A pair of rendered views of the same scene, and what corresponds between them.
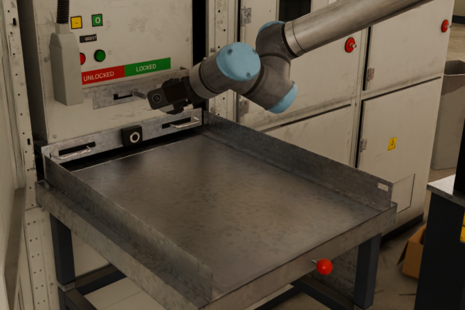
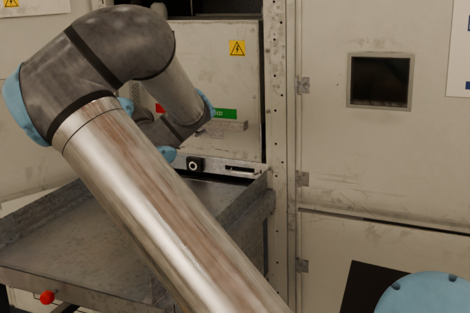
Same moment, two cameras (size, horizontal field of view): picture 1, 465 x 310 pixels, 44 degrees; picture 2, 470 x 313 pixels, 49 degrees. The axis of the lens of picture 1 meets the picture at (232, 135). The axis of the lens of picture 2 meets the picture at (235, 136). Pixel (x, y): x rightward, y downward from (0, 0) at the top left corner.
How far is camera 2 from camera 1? 1.69 m
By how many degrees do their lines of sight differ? 63
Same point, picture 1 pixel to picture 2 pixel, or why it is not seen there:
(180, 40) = (246, 96)
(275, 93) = not seen: hidden behind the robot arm
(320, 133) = (436, 255)
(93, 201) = (81, 186)
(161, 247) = (16, 219)
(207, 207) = (111, 224)
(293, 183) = not seen: hidden behind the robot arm
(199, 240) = (57, 235)
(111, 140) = (180, 161)
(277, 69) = (150, 130)
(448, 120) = not seen: outside the picture
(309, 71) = (410, 169)
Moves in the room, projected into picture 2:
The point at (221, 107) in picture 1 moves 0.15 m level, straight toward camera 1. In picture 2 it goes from (280, 170) to (238, 179)
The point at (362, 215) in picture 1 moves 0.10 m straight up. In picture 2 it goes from (129, 293) to (124, 253)
